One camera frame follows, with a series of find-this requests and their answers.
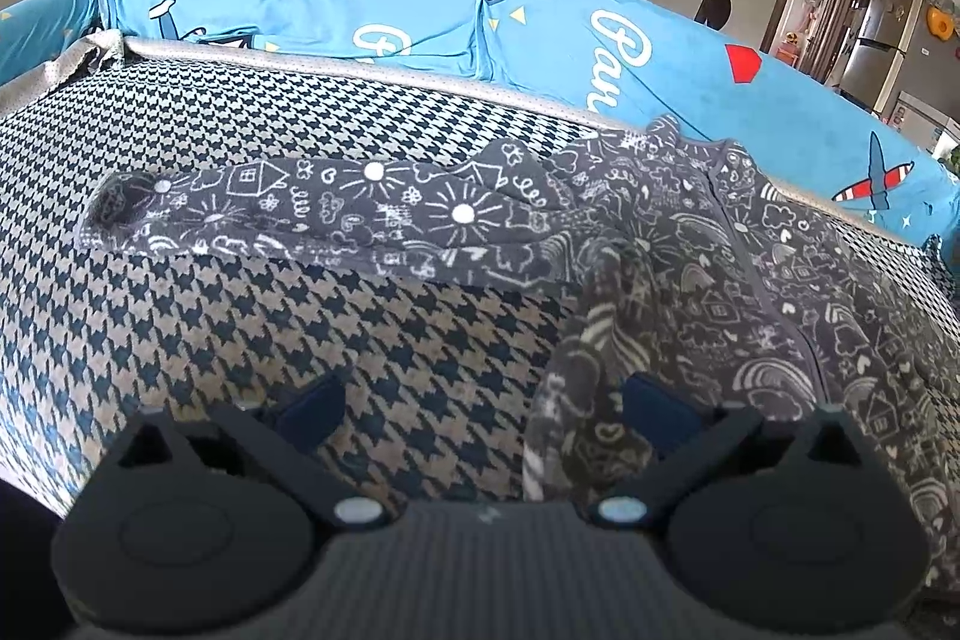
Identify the houndstooth sofa seat cover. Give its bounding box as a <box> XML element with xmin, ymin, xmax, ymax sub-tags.
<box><xmin>2</xmin><ymin>35</ymin><xmax>626</xmax><ymax>509</ymax></box>

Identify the grey doodle-print garment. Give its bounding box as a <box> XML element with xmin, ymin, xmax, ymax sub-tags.
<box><xmin>78</xmin><ymin>117</ymin><xmax>958</xmax><ymax>593</ymax></box>

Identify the black chair by door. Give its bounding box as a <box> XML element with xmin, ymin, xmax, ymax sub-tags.
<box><xmin>695</xmin><ymin>0</ymin><xmax>732</xmax><ymax>31</ymax></box>

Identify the blue printed sofa back cover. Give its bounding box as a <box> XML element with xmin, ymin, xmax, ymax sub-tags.
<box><xmin>2</xmin><ymin>0</ymin><xmax>958</xmax><ymax>244</ymax></box>

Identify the silver refrigerator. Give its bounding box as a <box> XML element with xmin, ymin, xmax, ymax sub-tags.
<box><xmin>839</xmin><ymin>0</ymin><xmax>958</xmax><ymax>119</ymax></box>

